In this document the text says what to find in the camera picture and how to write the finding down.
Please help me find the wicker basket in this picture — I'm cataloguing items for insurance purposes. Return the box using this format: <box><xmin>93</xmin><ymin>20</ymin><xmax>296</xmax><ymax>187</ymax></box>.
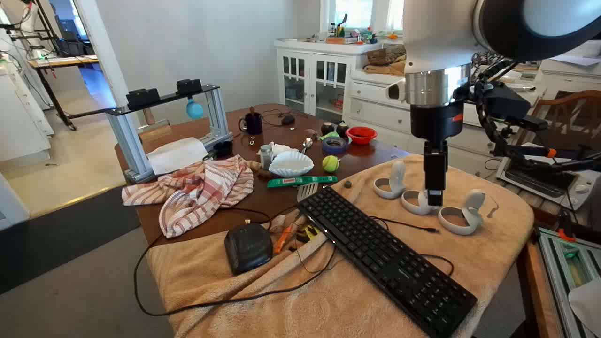
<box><xmin>367</xmin><ymin>44</ymin><xmax>406</xmax><ymax>65</ymax></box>

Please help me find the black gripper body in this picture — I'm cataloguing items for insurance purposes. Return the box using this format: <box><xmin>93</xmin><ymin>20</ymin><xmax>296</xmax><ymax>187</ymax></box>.
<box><xmin>410</xmin><ymin>102</ymin><xmax>465</xmax><ymax>164</ymax></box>

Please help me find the blue hanging ball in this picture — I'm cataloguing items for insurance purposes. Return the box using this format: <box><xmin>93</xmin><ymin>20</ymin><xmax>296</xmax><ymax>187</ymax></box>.
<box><xmin>187</xmin><ymin>97</ymin><xmax>205</xmax><ymax>119</ymax></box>

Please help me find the wooden dining table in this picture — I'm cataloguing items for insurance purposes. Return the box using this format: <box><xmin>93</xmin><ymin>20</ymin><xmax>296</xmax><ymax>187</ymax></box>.
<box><xmin>113</xmin><ymin>101</ymin><xmax>566</xmax><ymax>338</ymax></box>

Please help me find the black computer keyboard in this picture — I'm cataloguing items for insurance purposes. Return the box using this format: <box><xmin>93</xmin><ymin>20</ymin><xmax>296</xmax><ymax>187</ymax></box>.
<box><xmin>299</xmin><ymin>187</ymin><xmax>478</xmax><ymax>338</ymax></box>

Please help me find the black cable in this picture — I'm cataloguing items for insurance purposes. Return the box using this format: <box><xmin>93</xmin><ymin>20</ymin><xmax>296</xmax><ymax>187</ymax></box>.
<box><xmin>132</xmin><ymin>206</ymin><xmax>457</xmax><ymax>318</ymax></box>

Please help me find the metal frame camera stand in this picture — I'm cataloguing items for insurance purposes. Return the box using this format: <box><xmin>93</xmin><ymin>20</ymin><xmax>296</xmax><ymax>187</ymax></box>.
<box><xmin>108</xmin><ymin>78</ymin><xmax>232</xmax><ymax>181</ymax></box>

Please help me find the green toothpaste box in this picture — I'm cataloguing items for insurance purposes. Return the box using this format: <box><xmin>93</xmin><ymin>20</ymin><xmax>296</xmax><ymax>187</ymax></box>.
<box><xmin>267</xmin><ymin>174</ymin><xmax>339</xmax><ymax>189</ymax></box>

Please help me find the red plastic bowl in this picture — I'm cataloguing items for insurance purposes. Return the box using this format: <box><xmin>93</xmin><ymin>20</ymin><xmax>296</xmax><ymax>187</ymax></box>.
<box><xmin>346</xmin><ymin>125</ymin><xmax>378</xmax><ymax>146</ymax></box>

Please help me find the white VR controller middle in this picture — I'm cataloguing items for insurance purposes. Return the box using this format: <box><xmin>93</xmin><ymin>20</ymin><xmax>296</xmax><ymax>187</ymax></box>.
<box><xmin>401</xmin><ymin>189</ymin><xmax>435</xmax><ymax>215</ymax></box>

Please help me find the wooden chair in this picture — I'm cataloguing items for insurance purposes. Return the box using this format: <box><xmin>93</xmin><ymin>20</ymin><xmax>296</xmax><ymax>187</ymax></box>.
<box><xmin>532</xmin><ymin>89</ymin><xmax>601</xmax><ymax>149</ymax></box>

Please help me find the tan fleece blanket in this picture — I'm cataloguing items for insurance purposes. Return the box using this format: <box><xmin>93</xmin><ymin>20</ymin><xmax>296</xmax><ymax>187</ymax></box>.
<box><xmin>149</xmin><ymin>163</ymin><xmax>534</xmax><ymax>338</ymax></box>

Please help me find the red striped white cloth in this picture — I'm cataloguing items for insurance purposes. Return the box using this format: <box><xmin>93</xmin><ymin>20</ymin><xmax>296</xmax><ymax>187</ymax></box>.
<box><xmin>121</xmin><ymin>155</ymin><xmax>254</xmax><ymax>238</ymax></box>

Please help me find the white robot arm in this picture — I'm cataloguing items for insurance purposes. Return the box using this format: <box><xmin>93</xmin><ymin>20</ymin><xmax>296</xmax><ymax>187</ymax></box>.
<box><xmin>403</xmin><ymin>0</ymin><xmax>601</xmax><ymax>206</ymax></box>

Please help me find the orange-handled tool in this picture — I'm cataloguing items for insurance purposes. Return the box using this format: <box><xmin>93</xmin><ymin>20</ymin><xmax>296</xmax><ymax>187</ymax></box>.
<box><xmin>273</xmin><ymin>223</ymin><xmax>299</xmax><ymax>255</ymax></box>

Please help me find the black mug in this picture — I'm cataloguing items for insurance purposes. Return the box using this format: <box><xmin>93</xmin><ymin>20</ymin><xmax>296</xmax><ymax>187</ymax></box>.
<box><xmin>239</xmin><ymin>108</ymin><xmax>264</xmax><ymax>134</ymax></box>

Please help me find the white shell-shaped dish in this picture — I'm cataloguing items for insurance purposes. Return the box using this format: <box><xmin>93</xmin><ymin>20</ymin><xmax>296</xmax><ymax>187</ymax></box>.
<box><xmin>269</xmin><ymin>149</ymin><xmax>314</xmax><ymax>176</ymax></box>

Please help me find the yellow-green tennis ball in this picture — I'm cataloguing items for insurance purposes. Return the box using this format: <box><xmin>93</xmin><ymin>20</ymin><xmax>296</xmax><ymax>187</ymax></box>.
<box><xmin>322</xmin><ymin>155</ymin><xmax>341</xmax><ymax>172</ymax></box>

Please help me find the white glass-door cabinet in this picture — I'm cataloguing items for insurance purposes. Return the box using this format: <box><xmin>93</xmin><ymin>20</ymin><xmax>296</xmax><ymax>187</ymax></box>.
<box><xmin>275</xmin><ymin>39</ymin><xmax>376</xmax><ymax>121</ymax></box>

